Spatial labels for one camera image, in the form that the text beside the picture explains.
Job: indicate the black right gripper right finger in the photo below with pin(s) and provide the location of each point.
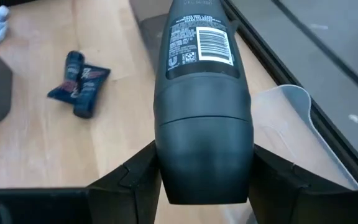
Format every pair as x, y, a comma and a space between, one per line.
272, 193

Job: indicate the dark grey roll-on deodorant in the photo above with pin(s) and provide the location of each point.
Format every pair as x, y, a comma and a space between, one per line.
204, 140

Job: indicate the black metal table frame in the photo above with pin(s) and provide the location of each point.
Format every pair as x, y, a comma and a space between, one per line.
272, 62

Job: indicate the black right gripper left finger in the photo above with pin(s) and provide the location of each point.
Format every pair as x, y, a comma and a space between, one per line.
129, 199

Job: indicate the dark blue travel tube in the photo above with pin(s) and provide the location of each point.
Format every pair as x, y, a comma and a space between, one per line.
90, 90
70, 77

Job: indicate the clear plastic bin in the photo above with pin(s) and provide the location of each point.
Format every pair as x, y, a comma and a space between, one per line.
291, 133

